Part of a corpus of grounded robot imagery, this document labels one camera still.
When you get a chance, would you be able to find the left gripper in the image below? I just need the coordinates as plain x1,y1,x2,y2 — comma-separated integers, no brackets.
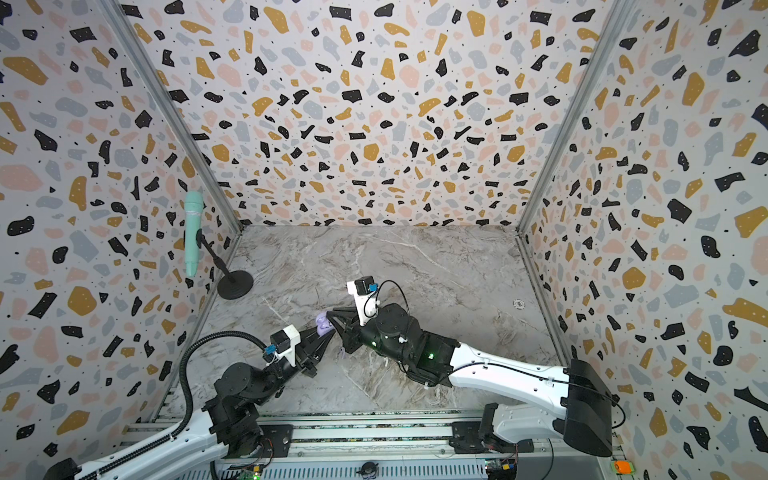
255,323,336,408

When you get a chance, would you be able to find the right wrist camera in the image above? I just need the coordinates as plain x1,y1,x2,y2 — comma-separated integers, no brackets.
347,276,379,327

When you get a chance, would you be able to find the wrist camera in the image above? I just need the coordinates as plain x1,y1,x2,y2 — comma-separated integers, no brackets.
347,276,379,327
264,325,301,367

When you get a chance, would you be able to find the orange button box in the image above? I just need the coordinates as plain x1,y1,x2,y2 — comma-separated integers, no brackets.
611,460,635,475

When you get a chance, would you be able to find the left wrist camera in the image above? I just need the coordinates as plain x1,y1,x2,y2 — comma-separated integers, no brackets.
264,325,301,367

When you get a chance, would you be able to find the black microphone stand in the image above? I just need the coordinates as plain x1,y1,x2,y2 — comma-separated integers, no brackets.
196,229,254,300

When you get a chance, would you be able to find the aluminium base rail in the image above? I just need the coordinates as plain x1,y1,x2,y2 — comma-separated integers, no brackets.
130,411,636,479

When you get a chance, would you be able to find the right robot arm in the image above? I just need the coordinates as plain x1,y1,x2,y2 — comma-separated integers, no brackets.
326,303,617,458

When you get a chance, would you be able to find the purple earbud charging case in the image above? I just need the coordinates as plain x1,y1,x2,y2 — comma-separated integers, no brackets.
315,312,335,337

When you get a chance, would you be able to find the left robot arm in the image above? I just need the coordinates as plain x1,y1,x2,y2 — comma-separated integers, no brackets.
44,327,333,479

